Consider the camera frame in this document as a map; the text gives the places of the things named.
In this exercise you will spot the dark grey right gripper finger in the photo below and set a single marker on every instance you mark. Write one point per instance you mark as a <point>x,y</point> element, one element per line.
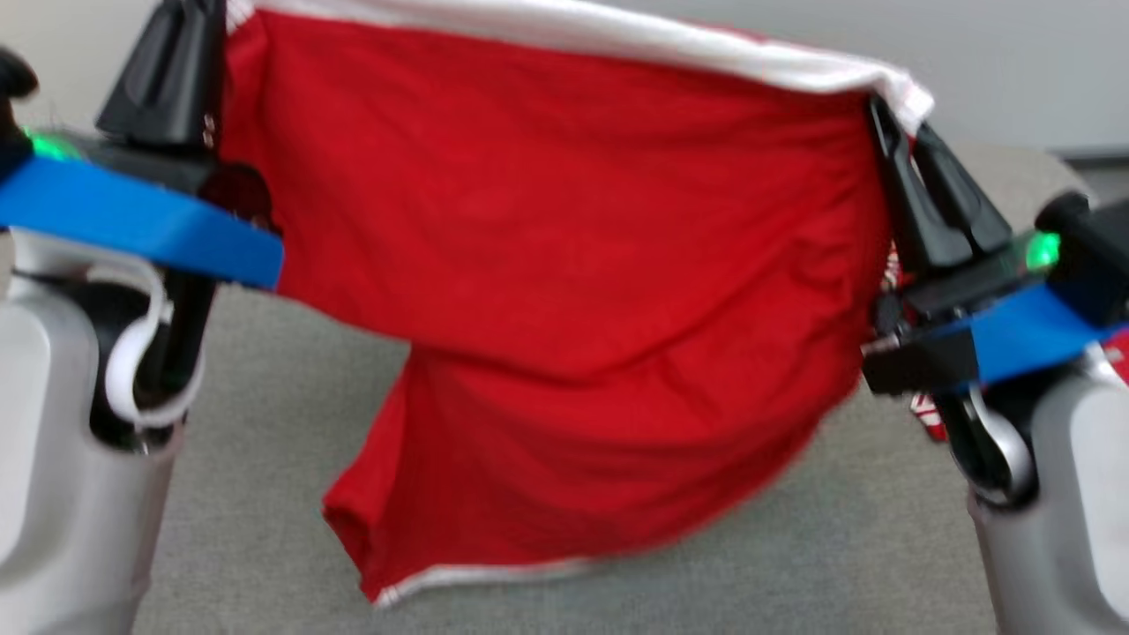
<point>966,220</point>
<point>913,220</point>

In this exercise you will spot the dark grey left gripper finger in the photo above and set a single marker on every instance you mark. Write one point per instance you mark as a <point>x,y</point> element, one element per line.
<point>154,79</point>
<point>205,70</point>

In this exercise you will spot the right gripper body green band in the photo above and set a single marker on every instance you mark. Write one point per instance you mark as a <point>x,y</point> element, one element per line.
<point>961,287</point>

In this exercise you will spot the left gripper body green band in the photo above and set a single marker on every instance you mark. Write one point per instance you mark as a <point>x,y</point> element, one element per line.
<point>132,159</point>

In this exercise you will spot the red and white sports jersey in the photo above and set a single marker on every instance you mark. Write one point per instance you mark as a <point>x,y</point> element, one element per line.
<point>573,265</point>

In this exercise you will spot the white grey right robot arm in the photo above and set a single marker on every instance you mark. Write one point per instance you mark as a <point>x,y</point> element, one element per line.
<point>1076,529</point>

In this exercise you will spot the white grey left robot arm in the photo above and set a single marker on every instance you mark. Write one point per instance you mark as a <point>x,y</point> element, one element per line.
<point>53,485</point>

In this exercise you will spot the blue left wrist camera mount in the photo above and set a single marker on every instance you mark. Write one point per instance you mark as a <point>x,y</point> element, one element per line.
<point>132,216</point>

